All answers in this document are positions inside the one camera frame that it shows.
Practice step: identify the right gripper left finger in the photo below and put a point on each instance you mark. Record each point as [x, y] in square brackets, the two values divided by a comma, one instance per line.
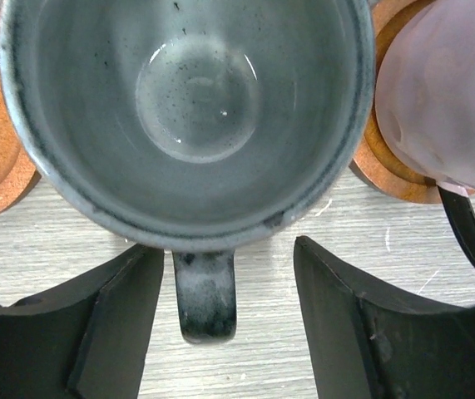
[85, 338]

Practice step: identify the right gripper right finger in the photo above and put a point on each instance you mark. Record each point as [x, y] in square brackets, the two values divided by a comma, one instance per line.
[370, 339]

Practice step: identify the grey ceramic mug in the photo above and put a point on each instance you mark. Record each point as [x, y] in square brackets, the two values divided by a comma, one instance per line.
[192, 126]

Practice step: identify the purple glass mug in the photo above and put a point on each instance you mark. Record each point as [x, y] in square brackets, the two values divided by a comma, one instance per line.
[425, 106]

